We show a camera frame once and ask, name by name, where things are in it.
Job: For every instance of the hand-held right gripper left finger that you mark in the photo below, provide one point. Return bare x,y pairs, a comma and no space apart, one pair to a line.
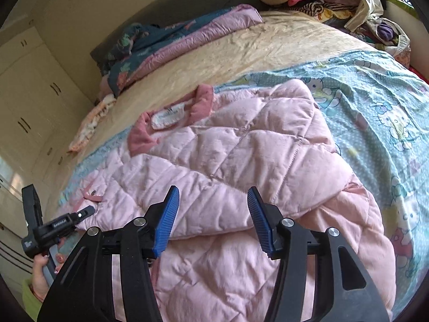
165,223

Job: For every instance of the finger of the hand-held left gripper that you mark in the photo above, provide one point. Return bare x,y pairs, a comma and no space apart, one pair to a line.
86,213

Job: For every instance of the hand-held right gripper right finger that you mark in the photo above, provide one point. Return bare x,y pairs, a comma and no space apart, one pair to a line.
260,223

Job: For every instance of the pink quilted jacket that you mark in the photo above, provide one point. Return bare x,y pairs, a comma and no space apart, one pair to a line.
234,161

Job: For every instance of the person's left forearm green sleeve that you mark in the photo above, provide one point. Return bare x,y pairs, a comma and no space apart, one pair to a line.
30,303

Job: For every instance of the clear plastic bag with clothes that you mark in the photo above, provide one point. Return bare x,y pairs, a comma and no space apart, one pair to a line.
385,30

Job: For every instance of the person's left hand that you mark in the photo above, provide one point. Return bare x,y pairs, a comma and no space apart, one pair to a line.
39,276

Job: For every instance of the small floral orange cloth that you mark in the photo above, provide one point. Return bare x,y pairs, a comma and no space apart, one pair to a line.
90,124

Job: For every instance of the light blue cartoon print sheet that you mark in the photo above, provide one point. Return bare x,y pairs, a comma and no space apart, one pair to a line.
378,107

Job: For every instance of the blue and pink floral quilt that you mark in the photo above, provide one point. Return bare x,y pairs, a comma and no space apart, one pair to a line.
157,50

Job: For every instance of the beige plush bed cover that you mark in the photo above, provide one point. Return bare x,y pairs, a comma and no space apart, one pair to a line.
268,47

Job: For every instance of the dark grey headboard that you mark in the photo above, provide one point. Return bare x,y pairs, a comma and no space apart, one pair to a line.
161,10

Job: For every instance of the green cloth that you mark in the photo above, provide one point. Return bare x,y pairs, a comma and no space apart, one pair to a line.
398,2

